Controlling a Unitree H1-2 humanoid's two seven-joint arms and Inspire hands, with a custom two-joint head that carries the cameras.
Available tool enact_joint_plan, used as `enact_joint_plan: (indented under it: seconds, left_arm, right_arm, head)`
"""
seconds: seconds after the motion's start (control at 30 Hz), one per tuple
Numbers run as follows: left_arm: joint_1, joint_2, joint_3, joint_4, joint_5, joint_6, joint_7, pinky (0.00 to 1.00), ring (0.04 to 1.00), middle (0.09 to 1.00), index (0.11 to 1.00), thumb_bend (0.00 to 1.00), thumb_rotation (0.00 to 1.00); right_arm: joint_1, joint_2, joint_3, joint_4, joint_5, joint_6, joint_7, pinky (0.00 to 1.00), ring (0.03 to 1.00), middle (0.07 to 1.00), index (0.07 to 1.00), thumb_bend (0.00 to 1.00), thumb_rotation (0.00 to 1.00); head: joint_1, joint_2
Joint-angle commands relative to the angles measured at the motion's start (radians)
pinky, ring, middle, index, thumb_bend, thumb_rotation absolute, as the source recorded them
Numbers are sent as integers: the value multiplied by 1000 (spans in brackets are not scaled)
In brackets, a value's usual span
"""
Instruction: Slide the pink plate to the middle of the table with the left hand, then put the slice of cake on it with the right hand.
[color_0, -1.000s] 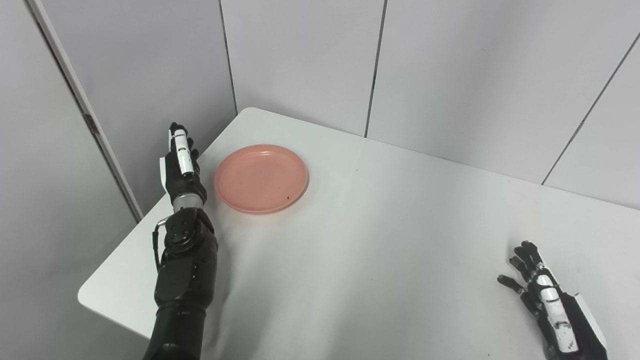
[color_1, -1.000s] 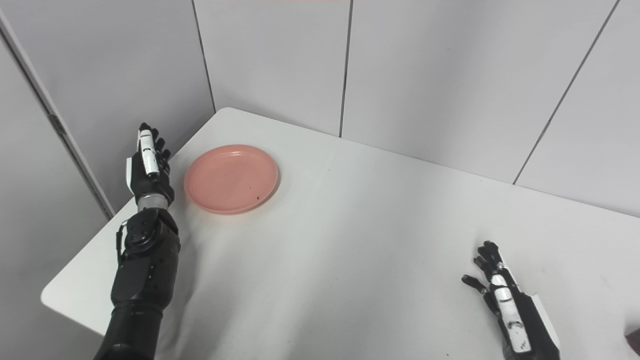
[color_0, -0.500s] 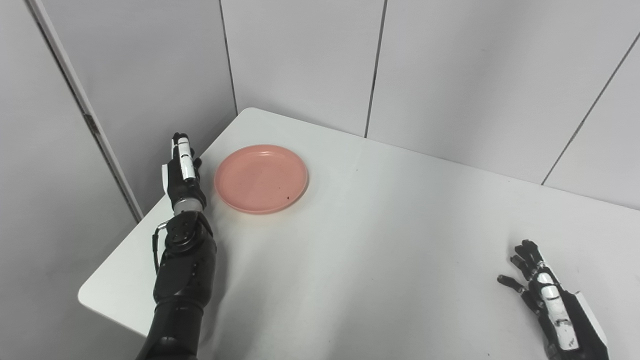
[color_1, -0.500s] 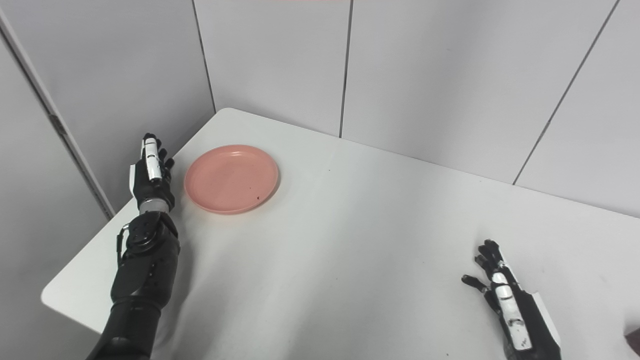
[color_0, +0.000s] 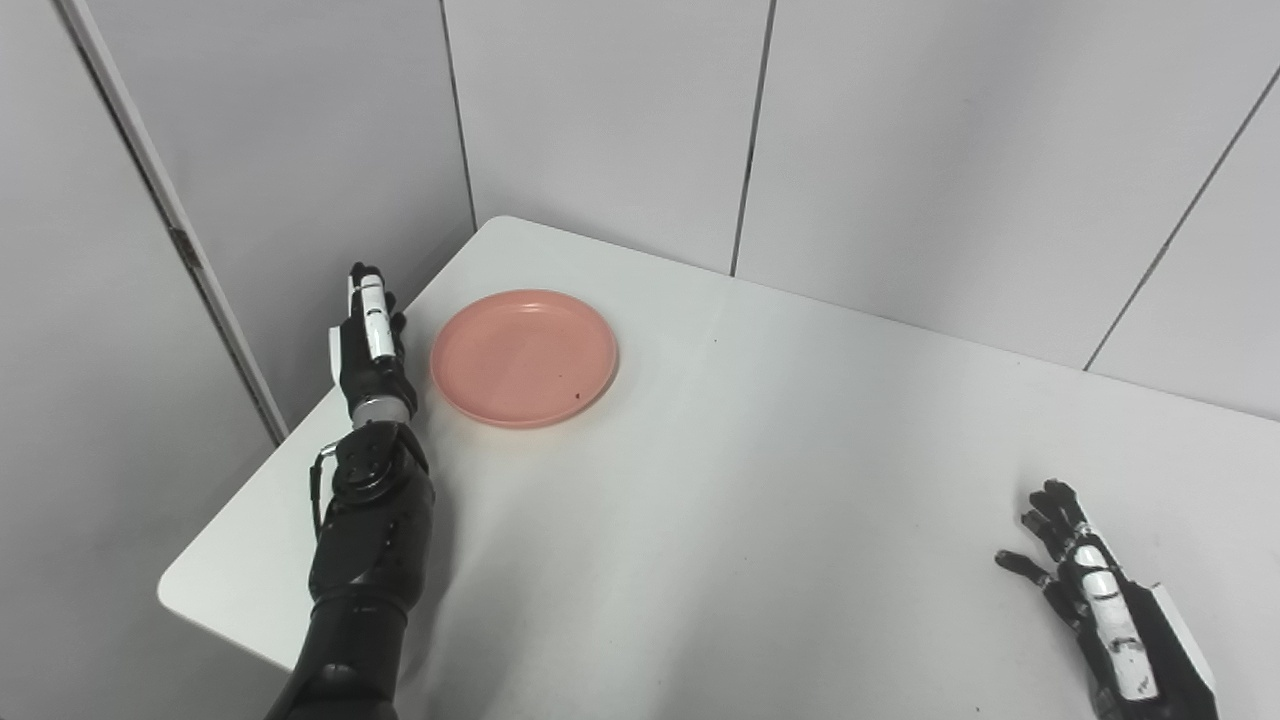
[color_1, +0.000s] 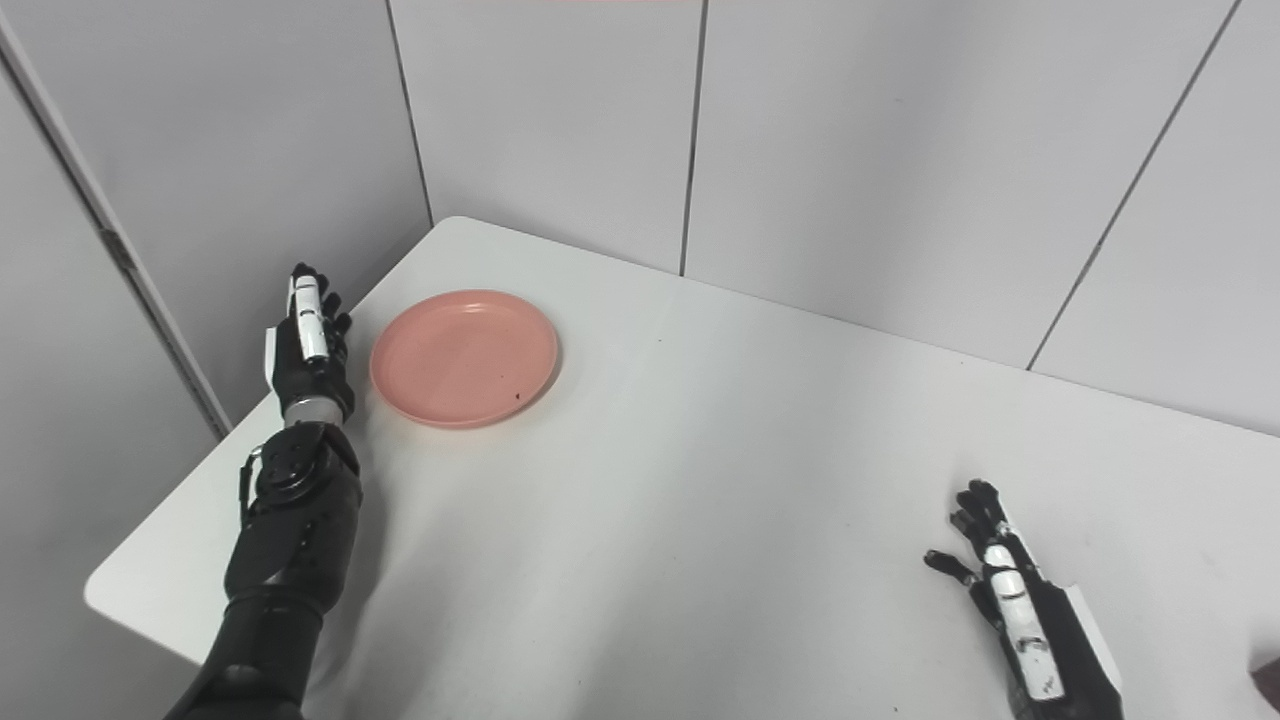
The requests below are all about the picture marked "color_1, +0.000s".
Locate pink round plate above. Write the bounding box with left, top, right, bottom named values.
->
left=369, top=290, right=560, bottom=431

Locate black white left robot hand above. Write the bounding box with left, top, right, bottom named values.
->
left=264, top=263, right=357, bottom=426

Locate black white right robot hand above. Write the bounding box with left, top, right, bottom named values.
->
left=923, top=479, right=1124, bottom=720

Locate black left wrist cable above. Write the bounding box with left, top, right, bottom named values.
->
left=237, top=445, right=267, bottom=528

